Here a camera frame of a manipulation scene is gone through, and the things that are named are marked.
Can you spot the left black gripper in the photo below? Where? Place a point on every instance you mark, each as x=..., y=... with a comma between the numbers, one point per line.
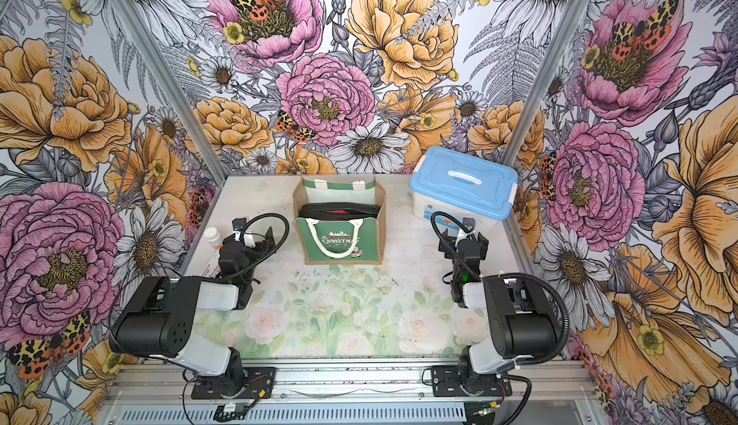
x=254, y=239

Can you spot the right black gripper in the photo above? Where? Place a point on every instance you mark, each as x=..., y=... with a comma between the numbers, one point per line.
x=459, y=240

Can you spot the green burlap Christmas canvas bag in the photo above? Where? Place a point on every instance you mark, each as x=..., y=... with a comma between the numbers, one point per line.
x=353, y=242

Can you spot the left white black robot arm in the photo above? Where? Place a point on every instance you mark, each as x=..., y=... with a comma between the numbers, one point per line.
x=158, y=320

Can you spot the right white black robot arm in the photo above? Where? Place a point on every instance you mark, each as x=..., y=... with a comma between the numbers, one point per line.
x=526, y=319

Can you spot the white pill bottle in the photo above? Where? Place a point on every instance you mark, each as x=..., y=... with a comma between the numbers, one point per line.
x=213, y=237

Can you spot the blue lid plastic storage box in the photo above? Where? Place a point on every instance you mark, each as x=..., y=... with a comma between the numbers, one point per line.
x=464, y=186

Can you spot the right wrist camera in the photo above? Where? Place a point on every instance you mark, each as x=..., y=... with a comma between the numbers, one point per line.
x=467, y=228

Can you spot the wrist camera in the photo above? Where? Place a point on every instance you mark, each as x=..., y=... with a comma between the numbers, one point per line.
x=467, y=228
x=241, y=231

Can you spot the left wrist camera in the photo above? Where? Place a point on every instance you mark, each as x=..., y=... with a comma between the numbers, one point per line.
x=241, y=231

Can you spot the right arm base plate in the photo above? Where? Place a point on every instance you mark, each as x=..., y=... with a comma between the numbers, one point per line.
x=454, y=381

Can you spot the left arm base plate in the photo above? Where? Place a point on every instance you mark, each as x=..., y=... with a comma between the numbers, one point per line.
x=246, y=383

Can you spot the aluminium front rail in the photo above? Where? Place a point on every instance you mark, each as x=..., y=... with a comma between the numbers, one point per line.
x=407, y=380

